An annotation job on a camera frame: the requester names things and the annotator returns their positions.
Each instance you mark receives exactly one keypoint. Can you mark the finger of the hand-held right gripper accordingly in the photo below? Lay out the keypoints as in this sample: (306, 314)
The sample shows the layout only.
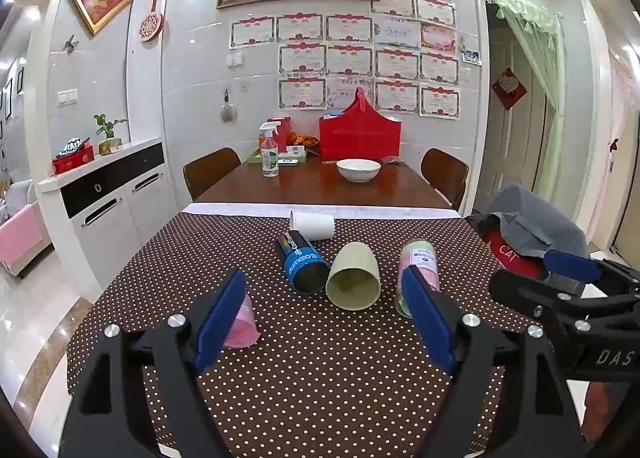
(525, 290)
(570, 264)

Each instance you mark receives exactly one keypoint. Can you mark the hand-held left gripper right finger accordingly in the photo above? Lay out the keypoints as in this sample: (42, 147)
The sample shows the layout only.
(430, 318)

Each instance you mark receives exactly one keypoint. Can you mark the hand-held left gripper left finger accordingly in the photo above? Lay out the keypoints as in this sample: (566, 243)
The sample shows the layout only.
(220, 318)

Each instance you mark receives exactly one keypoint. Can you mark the beige cup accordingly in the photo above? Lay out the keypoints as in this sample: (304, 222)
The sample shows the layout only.
(352, 278)

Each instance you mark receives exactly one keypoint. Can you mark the person's right forearm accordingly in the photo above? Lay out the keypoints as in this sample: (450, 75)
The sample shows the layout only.
(607, 410)

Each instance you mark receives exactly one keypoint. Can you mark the pink cup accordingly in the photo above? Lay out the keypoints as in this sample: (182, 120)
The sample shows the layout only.
(242, 325)

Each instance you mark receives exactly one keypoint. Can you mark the clear labelled cup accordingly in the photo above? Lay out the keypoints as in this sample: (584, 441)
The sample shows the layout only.
(420, 255)

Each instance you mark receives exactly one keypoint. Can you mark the blue printed cup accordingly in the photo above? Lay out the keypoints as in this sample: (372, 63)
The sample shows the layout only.
(301, 263)

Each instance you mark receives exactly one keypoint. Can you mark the white cup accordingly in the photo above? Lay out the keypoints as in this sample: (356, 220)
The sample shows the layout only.
(314, 226)

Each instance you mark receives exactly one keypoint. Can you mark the red printed garment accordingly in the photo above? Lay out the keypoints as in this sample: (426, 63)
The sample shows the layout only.
(507, 250)

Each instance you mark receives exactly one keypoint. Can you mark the grey cloth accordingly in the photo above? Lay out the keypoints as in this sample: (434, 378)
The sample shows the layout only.
(540, 213)

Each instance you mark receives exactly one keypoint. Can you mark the brown polka dot tablecloth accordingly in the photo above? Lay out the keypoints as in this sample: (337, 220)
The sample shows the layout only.
(320, 388)

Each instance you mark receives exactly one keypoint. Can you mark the wooden door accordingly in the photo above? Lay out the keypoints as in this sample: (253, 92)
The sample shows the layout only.
(510, 148)

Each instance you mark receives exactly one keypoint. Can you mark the brown chair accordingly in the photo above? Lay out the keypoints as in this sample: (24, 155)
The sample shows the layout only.
(445, 176)
(210, 173)

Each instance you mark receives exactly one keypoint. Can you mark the white sideboard cabinet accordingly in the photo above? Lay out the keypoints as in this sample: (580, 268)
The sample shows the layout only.
(115, 198)

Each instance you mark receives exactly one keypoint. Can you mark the white bowl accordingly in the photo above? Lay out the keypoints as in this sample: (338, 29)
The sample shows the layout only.
(358, 170)

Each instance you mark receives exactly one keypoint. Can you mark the clear spray bottle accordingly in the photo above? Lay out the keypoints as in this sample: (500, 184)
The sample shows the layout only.
(269, 158)

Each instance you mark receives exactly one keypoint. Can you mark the green tray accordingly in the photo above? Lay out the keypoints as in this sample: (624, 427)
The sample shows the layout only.
(292, 154)

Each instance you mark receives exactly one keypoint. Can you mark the red diamond door decoration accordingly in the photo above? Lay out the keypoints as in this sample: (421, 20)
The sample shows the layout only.
(509, 87)

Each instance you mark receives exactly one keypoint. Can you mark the red basket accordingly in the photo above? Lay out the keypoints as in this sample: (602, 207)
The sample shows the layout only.
(359, 138)

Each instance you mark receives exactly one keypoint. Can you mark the green curtain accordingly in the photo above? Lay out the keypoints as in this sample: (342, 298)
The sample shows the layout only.
(542, 53)

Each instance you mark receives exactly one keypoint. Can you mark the pink cloth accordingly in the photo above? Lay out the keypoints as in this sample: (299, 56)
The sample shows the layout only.
(20, 235)

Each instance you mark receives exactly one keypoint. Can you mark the red gift box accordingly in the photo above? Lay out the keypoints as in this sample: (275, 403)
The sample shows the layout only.
(72, 158)

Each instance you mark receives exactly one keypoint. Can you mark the potted plant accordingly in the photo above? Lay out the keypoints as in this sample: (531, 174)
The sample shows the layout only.
(109, 131)

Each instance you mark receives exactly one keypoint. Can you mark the red paper-cut fan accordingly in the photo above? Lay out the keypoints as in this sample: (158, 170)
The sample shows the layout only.
(151, 26)

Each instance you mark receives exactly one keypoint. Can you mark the wall hook ornament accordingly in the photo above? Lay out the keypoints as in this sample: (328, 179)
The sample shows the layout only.
(228, 111)

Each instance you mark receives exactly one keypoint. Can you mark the small wall photos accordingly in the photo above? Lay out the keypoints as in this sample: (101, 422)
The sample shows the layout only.
(470, 51)

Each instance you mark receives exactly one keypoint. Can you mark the wall light switch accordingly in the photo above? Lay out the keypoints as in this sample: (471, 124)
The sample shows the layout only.
(67, 98)

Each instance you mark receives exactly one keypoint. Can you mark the group of wall certificates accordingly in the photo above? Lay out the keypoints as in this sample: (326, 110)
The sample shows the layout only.
(350, 61)

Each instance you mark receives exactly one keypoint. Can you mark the butterfly wall decoration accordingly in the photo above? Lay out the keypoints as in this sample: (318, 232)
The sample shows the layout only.
(71, 43)

